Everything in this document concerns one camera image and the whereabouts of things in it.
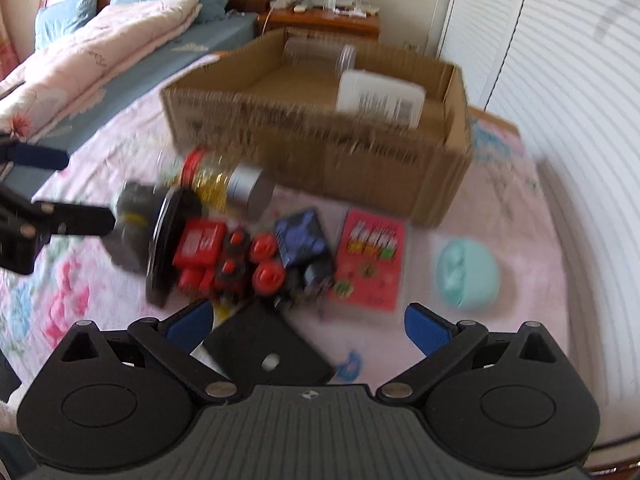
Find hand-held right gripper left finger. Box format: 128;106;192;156
47;299;241;403

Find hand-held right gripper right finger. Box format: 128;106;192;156
375;302;573;406

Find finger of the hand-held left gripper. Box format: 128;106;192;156
0;132;70;172
0;185;115;276

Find grey bottle black lid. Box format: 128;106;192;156
107;180;203;308

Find red ink cartridge box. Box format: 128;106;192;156
327;208;407;312

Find glitter bottle with silver cap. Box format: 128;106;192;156
157;147;276;221

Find cardboard box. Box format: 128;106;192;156
160;27;473;228

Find black plate with hole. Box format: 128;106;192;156
202;300;335;386

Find mint green case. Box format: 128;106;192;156
436;237;502;311

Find red cube toy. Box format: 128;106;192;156
172;217;228;297

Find red patterned curtain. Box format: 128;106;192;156
0;7;21;83

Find pink quilt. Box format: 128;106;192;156
0;0;203;141

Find black toy red caps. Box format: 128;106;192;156
215;207;335;311

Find small blue pillow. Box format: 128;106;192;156
34;0;101;51

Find blue bed sheet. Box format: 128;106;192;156
30;10;261;181

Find wooden furniture edge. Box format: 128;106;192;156
467;104;522;137

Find white plastic bottle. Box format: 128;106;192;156
336;70;427;131

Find white louvered closet door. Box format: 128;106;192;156
437;0;640;471

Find clear plastic jar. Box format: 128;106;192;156
282;35;357;73

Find wooden nightstand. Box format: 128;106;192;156
257;7;381;41

